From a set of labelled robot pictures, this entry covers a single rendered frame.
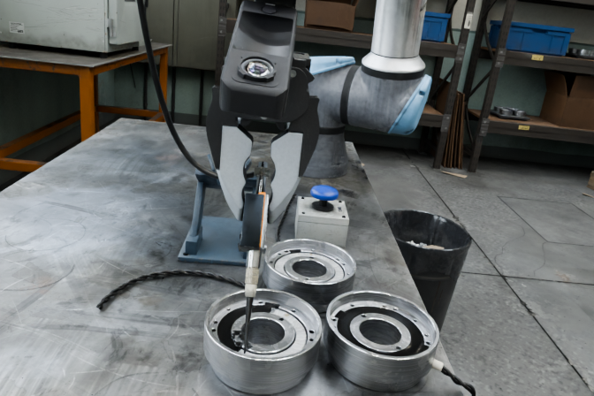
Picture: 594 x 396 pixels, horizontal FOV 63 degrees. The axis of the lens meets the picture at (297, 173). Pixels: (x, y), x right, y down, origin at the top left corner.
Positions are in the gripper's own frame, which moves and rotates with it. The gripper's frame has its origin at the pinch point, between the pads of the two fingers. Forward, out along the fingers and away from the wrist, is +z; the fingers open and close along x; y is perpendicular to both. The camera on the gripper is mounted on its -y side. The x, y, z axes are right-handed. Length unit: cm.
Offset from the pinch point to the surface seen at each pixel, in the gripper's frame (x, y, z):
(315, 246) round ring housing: -7.4, 13.2, 9.8
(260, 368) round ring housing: -1.6, -8.9, 9.6
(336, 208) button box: -11.0, 23.5, 8.7
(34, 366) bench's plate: 17.2, -6.8, 12.9
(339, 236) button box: -11.5, 19.7, 11.3
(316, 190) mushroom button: -7.8, 22.4, 5.9
